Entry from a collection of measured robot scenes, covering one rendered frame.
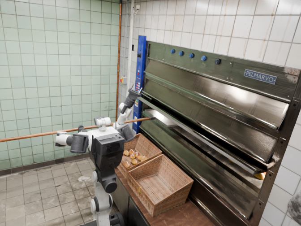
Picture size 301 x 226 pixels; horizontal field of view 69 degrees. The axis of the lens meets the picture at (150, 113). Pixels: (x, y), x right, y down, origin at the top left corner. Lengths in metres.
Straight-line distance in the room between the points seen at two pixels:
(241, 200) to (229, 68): 1.07
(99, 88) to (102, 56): 0.51
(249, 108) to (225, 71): 0.38
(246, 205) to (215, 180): 0.33
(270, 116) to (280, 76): 0.26
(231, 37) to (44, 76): 2.54
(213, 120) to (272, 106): 0.54
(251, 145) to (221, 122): 0.33
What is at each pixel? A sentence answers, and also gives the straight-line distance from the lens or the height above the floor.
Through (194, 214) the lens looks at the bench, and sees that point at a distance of 2.42.
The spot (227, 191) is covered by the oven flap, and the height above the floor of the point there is 1.01.
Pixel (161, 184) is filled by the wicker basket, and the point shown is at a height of 0.59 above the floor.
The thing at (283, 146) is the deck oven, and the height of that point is 1.61.
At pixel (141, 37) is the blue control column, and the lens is 2.96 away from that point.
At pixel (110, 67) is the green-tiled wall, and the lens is 3.66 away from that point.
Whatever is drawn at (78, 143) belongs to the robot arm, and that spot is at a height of 1.37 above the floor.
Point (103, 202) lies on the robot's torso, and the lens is 2.29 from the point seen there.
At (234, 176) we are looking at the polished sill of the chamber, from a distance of 2.00.
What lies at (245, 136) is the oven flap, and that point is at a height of 1.54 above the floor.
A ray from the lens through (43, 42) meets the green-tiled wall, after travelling 3.39.
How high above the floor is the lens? 2.25
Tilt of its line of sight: 21 degrees down
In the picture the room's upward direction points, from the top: 6 degrees clockwise
